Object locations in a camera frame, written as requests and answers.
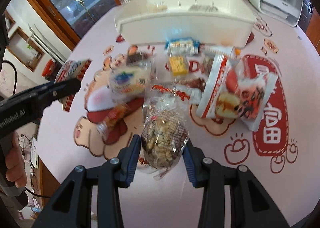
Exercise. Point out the blue white snack packet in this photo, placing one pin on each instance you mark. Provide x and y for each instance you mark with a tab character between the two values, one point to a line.
184	46

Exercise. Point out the small orange red snack packet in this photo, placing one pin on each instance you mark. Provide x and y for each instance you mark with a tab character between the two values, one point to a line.
111	119

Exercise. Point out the dark brown snack packet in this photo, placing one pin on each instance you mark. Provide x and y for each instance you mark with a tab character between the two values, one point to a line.
138	59

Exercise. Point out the yellow small snack packet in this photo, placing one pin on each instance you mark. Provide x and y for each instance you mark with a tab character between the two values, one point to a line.
178	65

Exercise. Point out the person left hand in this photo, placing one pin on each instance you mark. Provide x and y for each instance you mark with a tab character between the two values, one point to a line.
15	164

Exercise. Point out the white orange snack packet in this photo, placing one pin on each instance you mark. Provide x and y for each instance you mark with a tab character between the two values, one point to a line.
213	50

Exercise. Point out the red white striped snack box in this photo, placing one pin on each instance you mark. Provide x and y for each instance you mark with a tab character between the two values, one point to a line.
72	70

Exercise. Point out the clear bag nut brittle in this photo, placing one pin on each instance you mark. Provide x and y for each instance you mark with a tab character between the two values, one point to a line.
165	131

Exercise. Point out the white plastic storage bin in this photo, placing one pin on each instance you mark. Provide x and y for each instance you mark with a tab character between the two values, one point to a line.
218	22

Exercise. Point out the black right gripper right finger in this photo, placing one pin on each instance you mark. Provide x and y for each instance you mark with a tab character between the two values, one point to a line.
251	205

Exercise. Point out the pink printed tablecloth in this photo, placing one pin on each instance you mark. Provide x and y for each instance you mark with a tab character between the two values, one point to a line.
268	178

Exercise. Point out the red white snack bag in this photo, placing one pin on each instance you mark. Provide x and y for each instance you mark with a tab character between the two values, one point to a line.
230	96

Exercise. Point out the round white blue cake packet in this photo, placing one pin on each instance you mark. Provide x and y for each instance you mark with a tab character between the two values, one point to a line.
127	82

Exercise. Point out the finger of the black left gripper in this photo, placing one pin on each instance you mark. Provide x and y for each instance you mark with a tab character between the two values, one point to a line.
55	91

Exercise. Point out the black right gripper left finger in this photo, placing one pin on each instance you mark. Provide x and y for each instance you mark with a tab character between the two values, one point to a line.
70	206

